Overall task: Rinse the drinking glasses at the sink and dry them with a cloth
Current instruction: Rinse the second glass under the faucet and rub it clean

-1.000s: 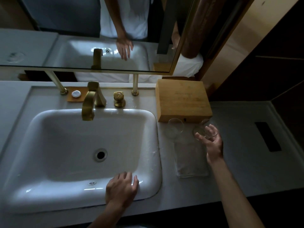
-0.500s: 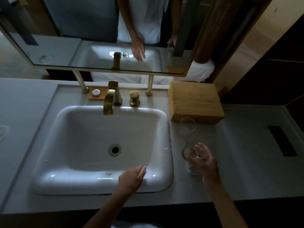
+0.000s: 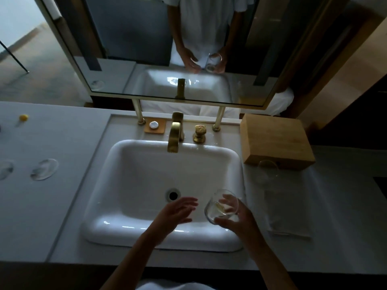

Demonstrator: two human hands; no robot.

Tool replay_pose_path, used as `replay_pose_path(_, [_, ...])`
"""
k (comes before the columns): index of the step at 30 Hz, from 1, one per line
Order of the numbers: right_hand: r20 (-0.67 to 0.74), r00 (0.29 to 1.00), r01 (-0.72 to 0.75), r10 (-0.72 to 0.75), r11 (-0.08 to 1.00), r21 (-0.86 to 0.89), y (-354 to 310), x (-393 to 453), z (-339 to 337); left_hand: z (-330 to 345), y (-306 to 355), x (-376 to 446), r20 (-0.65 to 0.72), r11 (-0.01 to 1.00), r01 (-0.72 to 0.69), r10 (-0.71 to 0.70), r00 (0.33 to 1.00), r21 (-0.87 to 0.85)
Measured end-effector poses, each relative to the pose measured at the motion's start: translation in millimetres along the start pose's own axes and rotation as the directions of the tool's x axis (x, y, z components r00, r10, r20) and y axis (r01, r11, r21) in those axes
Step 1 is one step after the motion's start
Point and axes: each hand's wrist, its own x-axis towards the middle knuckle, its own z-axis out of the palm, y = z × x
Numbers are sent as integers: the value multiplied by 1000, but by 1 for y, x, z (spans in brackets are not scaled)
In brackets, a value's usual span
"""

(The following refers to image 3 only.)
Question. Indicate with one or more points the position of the person's right hand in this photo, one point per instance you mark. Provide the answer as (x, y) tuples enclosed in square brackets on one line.
[(246, 228)]

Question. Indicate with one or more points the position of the person's left hand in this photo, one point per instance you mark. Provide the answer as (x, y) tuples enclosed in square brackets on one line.
[(170, 217)]

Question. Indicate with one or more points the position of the clear drinking glass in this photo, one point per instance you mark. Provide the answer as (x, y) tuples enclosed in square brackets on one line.
[(267, 173), (214, 209)]

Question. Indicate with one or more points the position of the person's right forearm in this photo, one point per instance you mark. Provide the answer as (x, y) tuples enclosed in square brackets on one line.
[(272, 265)]

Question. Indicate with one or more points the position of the person's left forearm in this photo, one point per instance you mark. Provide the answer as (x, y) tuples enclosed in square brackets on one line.
[(130, 265)]

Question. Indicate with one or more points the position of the person's white shirt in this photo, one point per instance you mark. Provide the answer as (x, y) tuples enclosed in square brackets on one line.
[(175, 285)]

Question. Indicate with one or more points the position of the metal sink drain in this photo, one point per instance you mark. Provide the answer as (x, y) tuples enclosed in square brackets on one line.
[(173, 195)]

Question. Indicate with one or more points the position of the white folded towel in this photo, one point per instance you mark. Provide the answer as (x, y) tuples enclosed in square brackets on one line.
[(287, 208)]

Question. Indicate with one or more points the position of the white ceramic sink basin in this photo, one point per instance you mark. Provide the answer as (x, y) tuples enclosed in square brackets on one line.
[(136, 178)]

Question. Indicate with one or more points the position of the gold faucet spout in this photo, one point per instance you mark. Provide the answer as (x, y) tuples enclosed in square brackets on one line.
[(173, 138)]

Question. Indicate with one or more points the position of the orange soap dish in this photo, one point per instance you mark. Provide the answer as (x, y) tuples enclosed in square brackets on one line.
[(162, 130)]

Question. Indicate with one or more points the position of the white wrapped round soap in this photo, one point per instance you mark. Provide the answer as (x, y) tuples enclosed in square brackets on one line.
[(154, 125)]

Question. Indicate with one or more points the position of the wooden box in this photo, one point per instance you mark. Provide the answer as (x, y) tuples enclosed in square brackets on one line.
[(278, 138)]

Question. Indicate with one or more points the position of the round paper coaster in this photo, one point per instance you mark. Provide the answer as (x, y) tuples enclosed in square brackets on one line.
[(44, 170), (6, 170)]

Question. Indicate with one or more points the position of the small yellow cap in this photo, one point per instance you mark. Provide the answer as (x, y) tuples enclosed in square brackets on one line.
[(24, 117)]

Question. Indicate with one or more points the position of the gold framed mirror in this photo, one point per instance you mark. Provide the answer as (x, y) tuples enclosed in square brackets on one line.
[(127, 36)]

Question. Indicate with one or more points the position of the gold mirror support post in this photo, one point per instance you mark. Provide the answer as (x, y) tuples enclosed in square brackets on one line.
[(219, 117), (138, 111)]

